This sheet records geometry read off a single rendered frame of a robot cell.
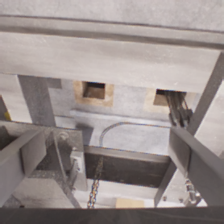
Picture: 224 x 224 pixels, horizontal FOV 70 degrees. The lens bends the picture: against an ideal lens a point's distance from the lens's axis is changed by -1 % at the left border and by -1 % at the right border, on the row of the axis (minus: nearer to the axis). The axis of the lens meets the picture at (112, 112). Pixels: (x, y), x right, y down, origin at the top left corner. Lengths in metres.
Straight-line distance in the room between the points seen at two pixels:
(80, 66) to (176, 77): 0.31
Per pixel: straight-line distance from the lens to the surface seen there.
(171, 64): 0.54
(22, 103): 0.75
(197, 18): 1.22
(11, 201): 0.83
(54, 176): 0.59
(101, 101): 1.41
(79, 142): 0.77
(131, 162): 1.20
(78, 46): 0.54
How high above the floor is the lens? 1.15
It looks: 51 degrees down
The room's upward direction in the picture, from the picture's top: 169 degrees counter-clockwise
